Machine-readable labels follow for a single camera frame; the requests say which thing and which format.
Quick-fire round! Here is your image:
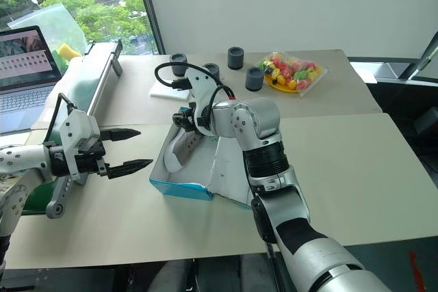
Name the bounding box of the clear plastic bag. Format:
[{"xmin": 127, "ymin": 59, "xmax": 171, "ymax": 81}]
[{"xmin": 7, "ymin": 2, "xmax": 89, "ymax": 61}]

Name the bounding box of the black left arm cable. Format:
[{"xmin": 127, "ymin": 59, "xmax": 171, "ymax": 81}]
[{"xmin": 43, "ymin": 92, "xmax": 77, "ymax": 145}]

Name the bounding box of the clear bag of toy fruit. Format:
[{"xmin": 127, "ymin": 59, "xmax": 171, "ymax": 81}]
[{"xmin": 256, "ymin": 51, "xmax": 329, "ymax": 98}]

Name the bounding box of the black window frame post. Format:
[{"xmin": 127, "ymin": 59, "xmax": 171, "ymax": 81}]
[{"xmin": 132, "ymin": 0, "xmax": 166, "ymax": 56}]

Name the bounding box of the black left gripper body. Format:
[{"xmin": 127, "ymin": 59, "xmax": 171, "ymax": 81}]
[{"xmin": 75, "ymin": 140, "xmax": 108, "ymax": 177}]

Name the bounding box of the dark grey cylindrical cup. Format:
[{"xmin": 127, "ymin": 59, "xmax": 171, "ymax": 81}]
[
  {"xmin": 202, "ymin": 62, "xmax": 221, "ymax": 81},
  {"xmin": 244, "ymin": 66, "xmax": 266, "ymax": 92},
  {"xmin": 227, "ymin": 46, "xmax": 244, "ymax": 71},
  {"xmin": 169, "ymin": 53, "xmax": 188, "ymax": 77}
]

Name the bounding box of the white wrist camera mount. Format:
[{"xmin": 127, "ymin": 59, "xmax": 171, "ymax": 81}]
[
  {"xmin": 59, "ymin": 109, "xmax": 101, "ymax": 186},
  {"xmin": 184, "ymin": 65, "xmax": 224, "ymax": 137}
]

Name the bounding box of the blue and white shoebox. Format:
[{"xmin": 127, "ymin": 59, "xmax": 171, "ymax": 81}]
[{"xmin": 149, "ymin": 123, "xmax": 255, "ymax": 211}]

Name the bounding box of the red object on floor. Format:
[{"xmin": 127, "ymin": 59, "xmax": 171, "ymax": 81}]
[{"xmin": 408, "ymin": 250, "xmax": 428, "ymax": 292}]

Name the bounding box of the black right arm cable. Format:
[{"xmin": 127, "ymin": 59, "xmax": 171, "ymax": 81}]
[{"xmin": 154, "ymin": 62, "xmax": 237, "ymax": 102}]

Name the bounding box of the yellow sponge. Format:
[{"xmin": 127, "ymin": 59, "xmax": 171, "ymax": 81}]
[{"xmin": 57, "ymin": 42, "xmax": 83, "ymax": 63}]

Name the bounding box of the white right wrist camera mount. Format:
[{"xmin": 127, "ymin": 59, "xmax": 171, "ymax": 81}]
[{"xmin": 184, "ymin": 65, "xmax": 224, "ymax": 137}]

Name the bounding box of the grey laptop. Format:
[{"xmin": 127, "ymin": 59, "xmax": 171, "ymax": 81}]
[{"xmin": 0, "ymin": 25, "xmax": 63, "ymax": 135}]

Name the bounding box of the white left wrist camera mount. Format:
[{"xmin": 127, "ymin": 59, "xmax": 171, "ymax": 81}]
[{"xmin": 59, "ymin": 109, "xmax": 101, "ymax": 186}]

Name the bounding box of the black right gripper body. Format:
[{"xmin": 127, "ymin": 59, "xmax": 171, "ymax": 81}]
[{"xmin": 172, "ymin": 105, "xmax": 197, "ymax": 134}]

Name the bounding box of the white shoe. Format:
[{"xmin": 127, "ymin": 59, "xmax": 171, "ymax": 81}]
[{"xmin": 163, "ymin": 130, "xmax": 203, "ymax": 174}]

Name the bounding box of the white foam pad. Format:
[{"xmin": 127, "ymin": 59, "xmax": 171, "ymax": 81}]
[{"xmin": 149, "ymin": 77, "xmax": 191, "ymax": 101}]

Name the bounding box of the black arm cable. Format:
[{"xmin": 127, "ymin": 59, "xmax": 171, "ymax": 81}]
[
  {"xmin": 154, "ymin": 62, "xmax": 237, "ymax": 102},
  {"xmin": 43, "ymin": 92, "xmax": 77, "ymax": 145}
]

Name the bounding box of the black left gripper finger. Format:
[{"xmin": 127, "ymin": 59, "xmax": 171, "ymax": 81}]
[
  {"xmin": 99, "ymin": 128, "xmax": 142, "ymax": 142},
  {"xmin": 107, "ymin": 159, "xmax": 154, "ymax": 181}
]

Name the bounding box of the grey metal window rail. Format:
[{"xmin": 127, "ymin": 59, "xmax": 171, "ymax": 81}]
[{"xmin": 406, "ymin": 30, "xmax": 438, "ymax": 85}]

